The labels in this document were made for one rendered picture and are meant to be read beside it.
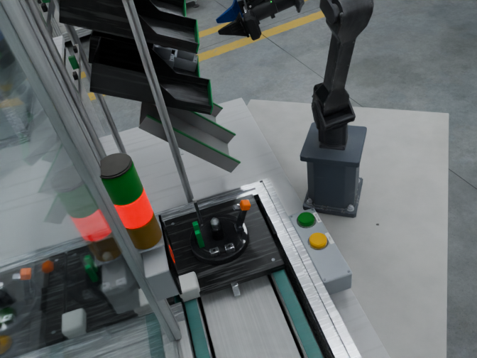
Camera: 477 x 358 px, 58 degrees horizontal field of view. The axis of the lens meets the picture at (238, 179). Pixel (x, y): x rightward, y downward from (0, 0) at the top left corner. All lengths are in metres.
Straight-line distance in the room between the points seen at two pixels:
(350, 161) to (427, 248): 0.29
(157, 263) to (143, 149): 0.91
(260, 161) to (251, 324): 0.60
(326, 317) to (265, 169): 0.58
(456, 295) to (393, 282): 1.07
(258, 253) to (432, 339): 0.41
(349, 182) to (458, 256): 1.23
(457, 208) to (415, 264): 1.37
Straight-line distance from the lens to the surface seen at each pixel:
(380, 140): 1.45
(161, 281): 0.69
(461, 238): 2.35
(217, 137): 1.25
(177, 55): 1.21
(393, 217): 1.22
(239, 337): 0.96
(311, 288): 0.96
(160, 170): 1.45
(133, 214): 0.63
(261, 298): 1.00
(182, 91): 1.10
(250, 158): 1.40
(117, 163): 0.60
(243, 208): 0.97
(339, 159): 1.07
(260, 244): 1.01
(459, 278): 2.21
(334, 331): 0.91
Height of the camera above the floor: 1.77
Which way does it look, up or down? 43 degrees down
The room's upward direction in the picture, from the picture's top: 11 degrees counter-clockwise
